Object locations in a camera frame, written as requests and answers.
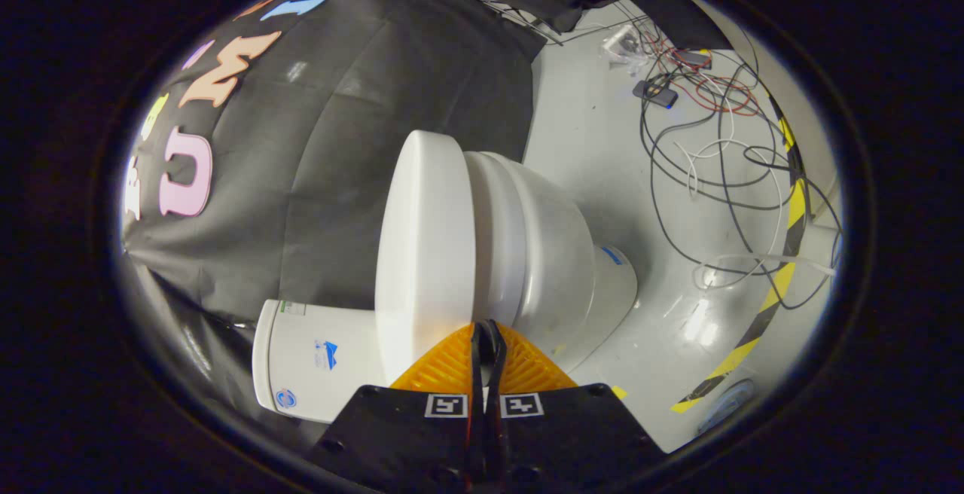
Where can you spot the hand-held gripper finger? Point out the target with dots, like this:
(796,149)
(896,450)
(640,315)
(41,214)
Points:
(493,404)
(477,362)

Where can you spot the white toilet lid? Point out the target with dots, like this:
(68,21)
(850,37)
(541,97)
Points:
(425,253)

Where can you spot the white toilet bowl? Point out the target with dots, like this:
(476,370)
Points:
(557,253)

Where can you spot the black backdrop cloth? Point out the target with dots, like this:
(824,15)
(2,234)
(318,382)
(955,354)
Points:
(346,140)

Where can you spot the small dark electronic device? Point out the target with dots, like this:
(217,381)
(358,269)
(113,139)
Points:
(655,93)

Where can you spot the clear plastic bag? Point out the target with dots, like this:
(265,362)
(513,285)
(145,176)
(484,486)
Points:
(623,44)

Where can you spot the yellow black striped floor tape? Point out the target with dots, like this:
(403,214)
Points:
(794,208)

